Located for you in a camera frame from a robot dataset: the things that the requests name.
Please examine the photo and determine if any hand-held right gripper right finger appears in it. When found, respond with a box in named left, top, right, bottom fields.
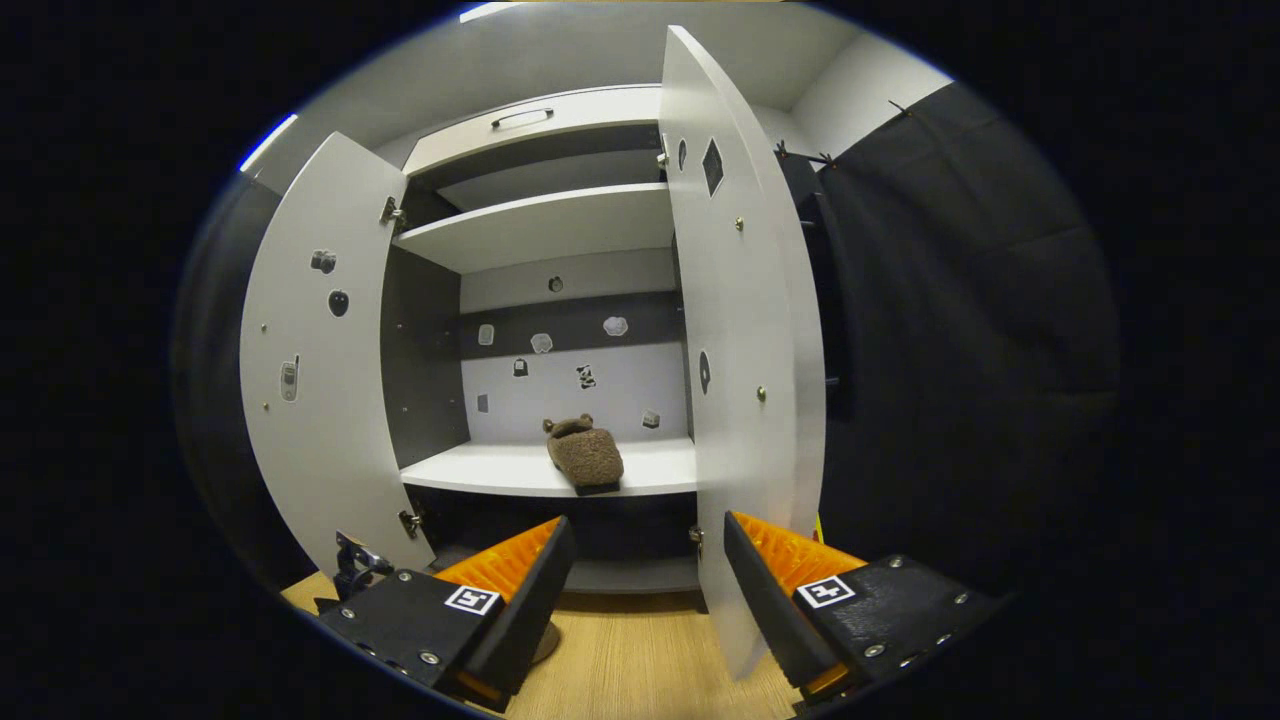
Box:
left=721, top=511, right=1003, bottom=707

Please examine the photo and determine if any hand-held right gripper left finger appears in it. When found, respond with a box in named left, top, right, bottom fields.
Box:
left=318, top=515, right=578, bottom=714

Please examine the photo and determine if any white door with phone sticker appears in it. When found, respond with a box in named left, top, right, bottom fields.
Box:
left=238, top=132, right=438, bottom=579

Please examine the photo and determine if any white grey shoe cabinet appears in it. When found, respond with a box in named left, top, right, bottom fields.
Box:
left=380, top=83, right=701, bottom=596

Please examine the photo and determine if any white door with headphone sticker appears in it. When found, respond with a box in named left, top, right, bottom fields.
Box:
left=658, top=25, right=828, bottom=681

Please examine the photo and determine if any white cabinet shelf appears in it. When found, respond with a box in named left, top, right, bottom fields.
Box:
left=393, top=183, right=676, bottom=276
left=400, top=437, right=698, bottom=499

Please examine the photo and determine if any white cabinet drawer front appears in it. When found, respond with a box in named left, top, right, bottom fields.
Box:
left=402, top=85, right=663, bottom=179

